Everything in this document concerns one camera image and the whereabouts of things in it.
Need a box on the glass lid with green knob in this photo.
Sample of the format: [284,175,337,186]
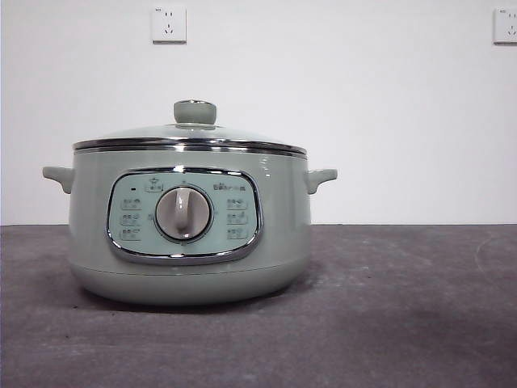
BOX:
[72,99,309,154]

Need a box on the pale green electric cooking pot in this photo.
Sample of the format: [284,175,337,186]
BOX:
[42,145,338,304]

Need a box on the white wall socket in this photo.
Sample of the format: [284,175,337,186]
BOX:
[152,6,187,44]
[492,7,517,45]

